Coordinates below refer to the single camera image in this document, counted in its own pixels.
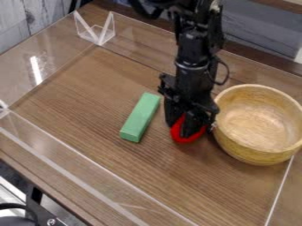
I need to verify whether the green rectangular block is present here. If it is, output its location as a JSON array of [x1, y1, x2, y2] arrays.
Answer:
[[119, 93, 160, 143]]

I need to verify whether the black table leg bracket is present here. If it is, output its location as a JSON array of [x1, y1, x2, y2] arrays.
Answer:
[[25, 186, 67, 226]]

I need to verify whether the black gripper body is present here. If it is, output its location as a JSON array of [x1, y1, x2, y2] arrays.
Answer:
[[158, 60, 219, 115]]

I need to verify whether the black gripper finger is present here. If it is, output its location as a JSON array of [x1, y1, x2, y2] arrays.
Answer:
[[164, 96, 187, 127], [180, 109, 210, 139]]

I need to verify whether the wooden bowl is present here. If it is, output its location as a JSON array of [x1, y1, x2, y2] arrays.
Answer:
[[214, 84, 302, 166]]

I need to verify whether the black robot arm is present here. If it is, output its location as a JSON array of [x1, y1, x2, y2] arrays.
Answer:
[[128, 0, 226, 143]]

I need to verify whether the black cable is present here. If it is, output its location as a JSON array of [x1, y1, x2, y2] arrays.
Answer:
[[0, 201, 31, 226]]

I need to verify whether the red plush strawberry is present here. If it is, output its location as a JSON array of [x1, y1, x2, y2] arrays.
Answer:
[[170, 116, 206, 143]]

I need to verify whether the clear acrylic tray wall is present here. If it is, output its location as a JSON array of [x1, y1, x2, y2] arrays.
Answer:
[[0, 7, 302, 226]]

